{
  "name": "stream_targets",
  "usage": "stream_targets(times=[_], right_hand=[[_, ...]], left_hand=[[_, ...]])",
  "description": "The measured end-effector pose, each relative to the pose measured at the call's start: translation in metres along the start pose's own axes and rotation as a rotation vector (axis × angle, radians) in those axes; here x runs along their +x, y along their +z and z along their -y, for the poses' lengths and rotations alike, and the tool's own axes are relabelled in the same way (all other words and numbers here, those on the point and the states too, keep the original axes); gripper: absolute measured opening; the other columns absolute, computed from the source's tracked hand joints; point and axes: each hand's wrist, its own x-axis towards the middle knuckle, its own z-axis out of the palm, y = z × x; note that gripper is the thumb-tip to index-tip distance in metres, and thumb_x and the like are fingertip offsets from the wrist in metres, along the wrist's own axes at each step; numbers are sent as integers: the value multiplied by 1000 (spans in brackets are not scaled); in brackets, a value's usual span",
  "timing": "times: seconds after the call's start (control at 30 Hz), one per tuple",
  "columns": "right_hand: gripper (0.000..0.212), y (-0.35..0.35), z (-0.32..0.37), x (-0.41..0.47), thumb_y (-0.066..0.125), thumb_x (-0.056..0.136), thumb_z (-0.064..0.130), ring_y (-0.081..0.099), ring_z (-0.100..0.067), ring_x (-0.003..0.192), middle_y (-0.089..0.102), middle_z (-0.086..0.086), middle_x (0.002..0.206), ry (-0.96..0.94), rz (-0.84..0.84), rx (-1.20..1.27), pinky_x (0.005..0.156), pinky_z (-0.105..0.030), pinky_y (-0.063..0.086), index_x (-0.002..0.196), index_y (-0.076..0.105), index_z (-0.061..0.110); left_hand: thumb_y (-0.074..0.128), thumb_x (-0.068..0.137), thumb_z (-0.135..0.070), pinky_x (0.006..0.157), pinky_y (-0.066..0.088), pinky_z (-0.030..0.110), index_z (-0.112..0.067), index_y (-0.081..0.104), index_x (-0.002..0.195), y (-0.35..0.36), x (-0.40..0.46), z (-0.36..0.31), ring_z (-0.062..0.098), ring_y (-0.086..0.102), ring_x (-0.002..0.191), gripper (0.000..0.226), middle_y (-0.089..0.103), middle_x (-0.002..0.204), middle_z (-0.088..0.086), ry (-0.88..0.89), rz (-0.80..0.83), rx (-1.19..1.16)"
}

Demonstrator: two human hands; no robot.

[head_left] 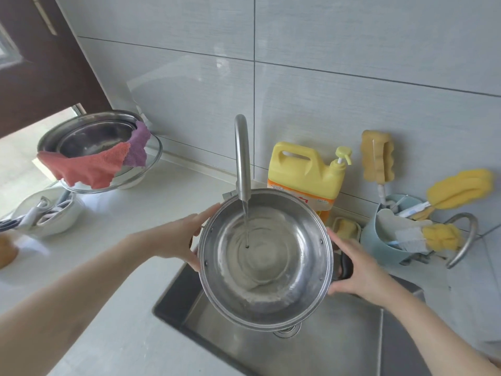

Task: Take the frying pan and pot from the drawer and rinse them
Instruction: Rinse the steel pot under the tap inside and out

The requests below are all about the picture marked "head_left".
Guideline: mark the person's left hand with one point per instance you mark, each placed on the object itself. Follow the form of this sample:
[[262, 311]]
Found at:
[[176, 238]]

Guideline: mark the person's right hand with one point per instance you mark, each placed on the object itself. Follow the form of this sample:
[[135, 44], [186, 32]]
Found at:
[[364, 270]]

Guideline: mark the stainless steel pot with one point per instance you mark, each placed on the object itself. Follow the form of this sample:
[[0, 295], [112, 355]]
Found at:
[[266, 258]]

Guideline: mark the person's right forearm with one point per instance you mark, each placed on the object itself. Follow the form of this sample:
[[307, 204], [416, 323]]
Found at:
[[442, 336]]

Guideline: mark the person's left forearm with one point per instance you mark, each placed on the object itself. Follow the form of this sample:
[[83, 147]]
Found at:
[[78, 301]]

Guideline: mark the light blue utensil holder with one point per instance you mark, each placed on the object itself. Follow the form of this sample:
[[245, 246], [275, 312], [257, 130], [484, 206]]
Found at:
[[372, 242]]

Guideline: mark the yellow soap in dish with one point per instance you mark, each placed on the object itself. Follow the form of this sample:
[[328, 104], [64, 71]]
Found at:
[[358, 231]]

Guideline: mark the yellow soap bar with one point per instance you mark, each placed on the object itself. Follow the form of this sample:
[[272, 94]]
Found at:
[[346, 227]]

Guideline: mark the white scrub brush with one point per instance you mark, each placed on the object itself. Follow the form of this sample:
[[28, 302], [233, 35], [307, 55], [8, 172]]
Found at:
[[411, 240]]

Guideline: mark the steel sink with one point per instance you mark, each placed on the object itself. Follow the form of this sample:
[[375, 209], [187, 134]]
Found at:
[[332, 340]]

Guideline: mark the small yellow sponge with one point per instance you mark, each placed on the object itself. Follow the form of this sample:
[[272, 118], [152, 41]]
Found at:
[[442, 236]]

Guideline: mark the steel sink strainer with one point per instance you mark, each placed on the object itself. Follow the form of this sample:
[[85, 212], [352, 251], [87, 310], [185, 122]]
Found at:
[[287, 332]]

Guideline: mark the purple cloth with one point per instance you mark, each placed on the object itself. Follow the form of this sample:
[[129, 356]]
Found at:
[[137, 144]]

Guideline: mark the steel faucet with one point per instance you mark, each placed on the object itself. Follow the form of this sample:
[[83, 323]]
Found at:
[[242, 160]]

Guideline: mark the small curved steel tap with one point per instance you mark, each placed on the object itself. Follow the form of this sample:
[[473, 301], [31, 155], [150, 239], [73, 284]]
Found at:
[[469, 234]]

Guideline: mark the red cloth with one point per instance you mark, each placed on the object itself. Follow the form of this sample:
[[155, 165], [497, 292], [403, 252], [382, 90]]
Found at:
[[86, 168]]

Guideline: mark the tan sponge brush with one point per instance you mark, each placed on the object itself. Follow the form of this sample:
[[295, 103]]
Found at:
[[377, 156]]

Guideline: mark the white ceramic bowl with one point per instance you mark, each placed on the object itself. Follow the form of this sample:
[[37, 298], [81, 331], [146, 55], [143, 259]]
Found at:
[[62, 221]]

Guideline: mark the yellow detergent jug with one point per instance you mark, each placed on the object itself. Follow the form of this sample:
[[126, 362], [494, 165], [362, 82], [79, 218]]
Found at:
[[305, 168]]

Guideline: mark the long yellow sponge brush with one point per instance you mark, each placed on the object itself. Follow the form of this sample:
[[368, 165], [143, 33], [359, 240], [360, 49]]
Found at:
[[462, 189]]

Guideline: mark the steel basin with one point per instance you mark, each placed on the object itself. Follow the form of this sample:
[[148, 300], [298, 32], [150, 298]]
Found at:
[[94, 133]]

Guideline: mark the wooden mortar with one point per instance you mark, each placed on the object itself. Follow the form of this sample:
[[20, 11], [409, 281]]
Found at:
[[7, 250]]

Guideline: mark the dark brown framed window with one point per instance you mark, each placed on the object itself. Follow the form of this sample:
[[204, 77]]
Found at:
[[47, 66]]

